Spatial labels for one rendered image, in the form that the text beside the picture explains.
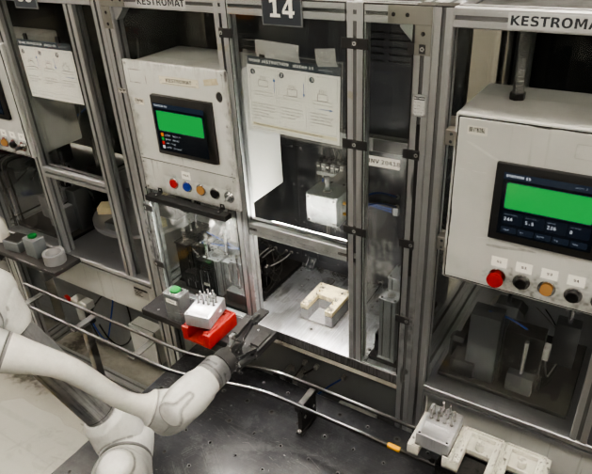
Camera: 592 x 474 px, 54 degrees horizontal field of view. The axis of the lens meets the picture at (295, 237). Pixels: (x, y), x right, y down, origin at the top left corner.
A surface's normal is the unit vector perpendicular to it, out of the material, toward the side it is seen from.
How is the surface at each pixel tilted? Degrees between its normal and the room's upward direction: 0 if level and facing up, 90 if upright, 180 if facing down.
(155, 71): 90
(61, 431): 0
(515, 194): 90
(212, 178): 90
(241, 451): 0
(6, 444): 0
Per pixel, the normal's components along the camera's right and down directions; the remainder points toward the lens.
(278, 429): -0.05, -0.86
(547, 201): -0.53, 0.45
